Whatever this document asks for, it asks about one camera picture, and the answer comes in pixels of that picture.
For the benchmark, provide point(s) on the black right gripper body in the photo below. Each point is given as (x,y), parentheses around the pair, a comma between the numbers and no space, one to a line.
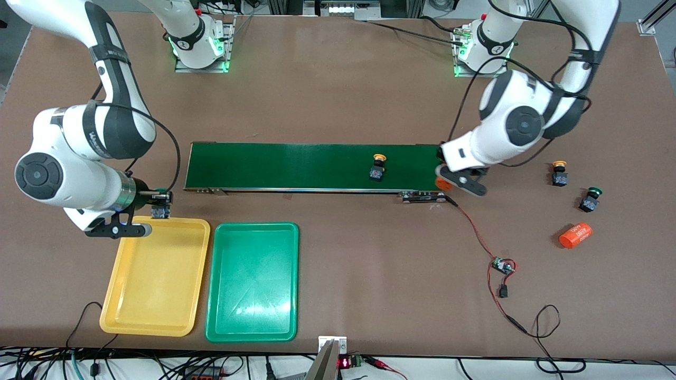
(142,193)

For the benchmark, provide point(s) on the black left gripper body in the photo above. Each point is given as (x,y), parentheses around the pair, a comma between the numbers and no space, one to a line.
(440,153)

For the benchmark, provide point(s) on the green mushroom push button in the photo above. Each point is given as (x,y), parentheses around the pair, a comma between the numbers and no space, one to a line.
(588,202)
(160,212)

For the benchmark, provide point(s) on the orange printed cylinder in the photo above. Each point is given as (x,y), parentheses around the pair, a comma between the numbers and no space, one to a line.
(441,184)
(575,235)

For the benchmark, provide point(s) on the yellow mushroom push button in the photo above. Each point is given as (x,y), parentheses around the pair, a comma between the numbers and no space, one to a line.
(376,174)
(560,178)

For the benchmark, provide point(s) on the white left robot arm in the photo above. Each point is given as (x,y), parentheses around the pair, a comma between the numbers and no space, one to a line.
(523,124)

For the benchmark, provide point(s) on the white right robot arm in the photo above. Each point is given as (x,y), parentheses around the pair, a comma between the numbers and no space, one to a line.
(63,179)

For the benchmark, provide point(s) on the yellow plastic tray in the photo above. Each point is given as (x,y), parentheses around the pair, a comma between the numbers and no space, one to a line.
(153,274)

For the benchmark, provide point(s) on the green plastic tray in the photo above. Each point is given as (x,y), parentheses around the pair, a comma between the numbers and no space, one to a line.
(253,279)

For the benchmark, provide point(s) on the small green circuit board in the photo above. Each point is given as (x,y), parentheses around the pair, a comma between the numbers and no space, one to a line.
(501,265)

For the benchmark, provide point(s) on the green conveyor belt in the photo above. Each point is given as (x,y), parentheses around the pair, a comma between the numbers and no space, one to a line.
(296,166)

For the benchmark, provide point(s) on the aluminium equipment rack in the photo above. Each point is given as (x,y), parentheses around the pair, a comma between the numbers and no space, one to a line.
(343,9)

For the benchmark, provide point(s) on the red terminal block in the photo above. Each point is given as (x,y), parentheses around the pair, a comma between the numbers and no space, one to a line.
(203,374)

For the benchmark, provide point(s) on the red LED display module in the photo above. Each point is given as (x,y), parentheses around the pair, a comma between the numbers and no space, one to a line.
(344,362)

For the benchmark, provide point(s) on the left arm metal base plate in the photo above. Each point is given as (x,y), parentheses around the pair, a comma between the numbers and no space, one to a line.
(480,75)

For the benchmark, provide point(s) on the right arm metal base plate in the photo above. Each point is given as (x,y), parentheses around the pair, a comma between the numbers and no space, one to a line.
(200,69)

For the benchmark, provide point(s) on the grey metal camera bracket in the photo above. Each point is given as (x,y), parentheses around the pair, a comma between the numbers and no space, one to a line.
(325,364)

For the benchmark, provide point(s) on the aluminium corner post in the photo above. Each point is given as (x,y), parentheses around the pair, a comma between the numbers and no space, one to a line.
(652,21)

